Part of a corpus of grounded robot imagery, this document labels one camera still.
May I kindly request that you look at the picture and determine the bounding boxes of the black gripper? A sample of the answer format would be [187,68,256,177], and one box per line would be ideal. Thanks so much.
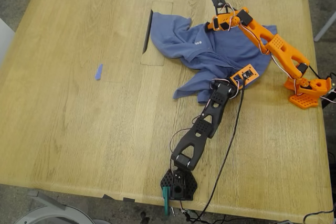
[219,77,241,96]

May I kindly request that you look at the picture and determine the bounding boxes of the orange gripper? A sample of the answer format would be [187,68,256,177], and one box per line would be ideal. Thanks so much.
[204,10,241,32]

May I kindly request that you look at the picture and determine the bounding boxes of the blue printed T-shirt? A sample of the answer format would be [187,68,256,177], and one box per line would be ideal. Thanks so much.
[150,12,278,104]

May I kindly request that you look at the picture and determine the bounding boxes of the black table clamp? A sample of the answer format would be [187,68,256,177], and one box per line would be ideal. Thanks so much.
[320,72,336,109]

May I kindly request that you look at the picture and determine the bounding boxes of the white metal furniture leg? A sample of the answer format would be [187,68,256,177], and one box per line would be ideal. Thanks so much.
[313,11,336,42]

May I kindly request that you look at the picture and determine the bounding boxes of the short blue tape piece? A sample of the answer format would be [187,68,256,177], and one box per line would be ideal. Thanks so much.
[94,63,104,81]

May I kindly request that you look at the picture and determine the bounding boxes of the teal table clamp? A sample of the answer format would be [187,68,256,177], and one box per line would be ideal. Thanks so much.
[162,186,171,216]

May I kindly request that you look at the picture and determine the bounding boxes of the white panel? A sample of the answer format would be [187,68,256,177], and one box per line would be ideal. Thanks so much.
[0,18,16,66]

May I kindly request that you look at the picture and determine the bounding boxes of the grey plastic chair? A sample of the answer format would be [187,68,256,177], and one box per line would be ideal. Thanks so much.
[14,189,111,224]

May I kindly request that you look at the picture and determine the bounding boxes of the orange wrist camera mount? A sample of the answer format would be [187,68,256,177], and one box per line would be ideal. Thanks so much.
[229,63,260,89]

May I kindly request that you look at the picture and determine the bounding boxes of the black camera cable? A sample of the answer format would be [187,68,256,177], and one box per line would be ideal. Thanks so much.
[188,76,247,222]

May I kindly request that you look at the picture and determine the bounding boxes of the wooden cable hatch lid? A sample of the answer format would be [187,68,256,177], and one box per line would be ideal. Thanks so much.
[140,0,174,67]

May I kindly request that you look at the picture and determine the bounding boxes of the tangled thin cable bundle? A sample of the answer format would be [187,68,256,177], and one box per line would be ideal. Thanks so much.
[180,207,229,224]

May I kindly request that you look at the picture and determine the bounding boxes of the black power cable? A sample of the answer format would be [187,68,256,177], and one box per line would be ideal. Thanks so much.
[303,202,336,224]

